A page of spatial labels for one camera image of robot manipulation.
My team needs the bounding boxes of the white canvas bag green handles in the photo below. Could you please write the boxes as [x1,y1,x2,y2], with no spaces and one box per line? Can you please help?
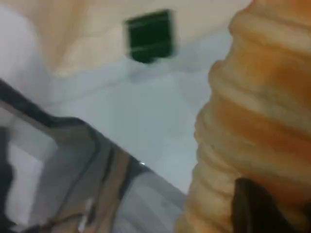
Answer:
[24,0,258,78]

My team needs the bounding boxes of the long ridged orange bread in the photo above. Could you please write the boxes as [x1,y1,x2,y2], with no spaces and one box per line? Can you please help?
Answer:
[174,0,311,233]

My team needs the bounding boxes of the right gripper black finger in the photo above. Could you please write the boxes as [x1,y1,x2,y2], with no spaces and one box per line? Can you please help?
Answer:
[230,178,299,233]

